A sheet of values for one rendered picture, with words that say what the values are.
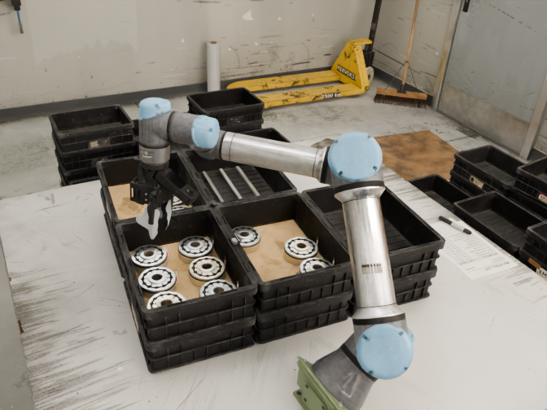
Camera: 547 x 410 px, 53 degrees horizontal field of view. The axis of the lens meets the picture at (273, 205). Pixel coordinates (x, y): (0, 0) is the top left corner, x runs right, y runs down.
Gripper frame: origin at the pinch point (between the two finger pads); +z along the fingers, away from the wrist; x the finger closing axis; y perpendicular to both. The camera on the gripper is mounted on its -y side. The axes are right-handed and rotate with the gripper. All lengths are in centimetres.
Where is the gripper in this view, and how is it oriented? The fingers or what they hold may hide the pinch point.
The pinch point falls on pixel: (160, 230)
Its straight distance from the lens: 148.9
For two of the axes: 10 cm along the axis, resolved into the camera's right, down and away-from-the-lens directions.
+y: -9.2, -2.5, 2.9
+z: -1.0, 8.9, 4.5
